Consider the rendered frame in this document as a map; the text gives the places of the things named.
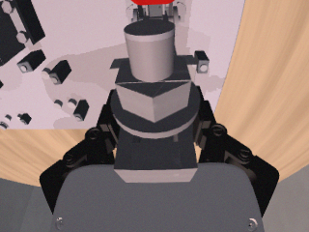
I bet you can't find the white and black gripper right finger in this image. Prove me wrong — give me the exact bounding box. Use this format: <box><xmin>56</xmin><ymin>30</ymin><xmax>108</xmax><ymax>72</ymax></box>
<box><xmin>193</xmin><ymin>86</ymin><xmax>280</xmax><ymax>217</ymax></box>

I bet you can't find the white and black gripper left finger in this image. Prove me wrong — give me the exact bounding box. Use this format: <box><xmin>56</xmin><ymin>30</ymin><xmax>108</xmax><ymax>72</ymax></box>
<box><xmin>39</xmin><ymin>89</ymin><xmax>120</xmax><ymax>215</ymax></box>

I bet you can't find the grey fixture plate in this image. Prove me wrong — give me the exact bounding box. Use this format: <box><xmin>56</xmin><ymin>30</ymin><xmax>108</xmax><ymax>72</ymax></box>
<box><xmin>0</xmin><ymin>0</ymin><xmax>245</xmax><ymax>130</ymax></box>

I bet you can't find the grey rectangular plate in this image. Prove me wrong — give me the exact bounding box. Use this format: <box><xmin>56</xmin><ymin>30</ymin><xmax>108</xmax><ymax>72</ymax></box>
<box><xmin>109</xmin><ymin>55</ymin><xmax>197</xmax><ymax>88</ymax></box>

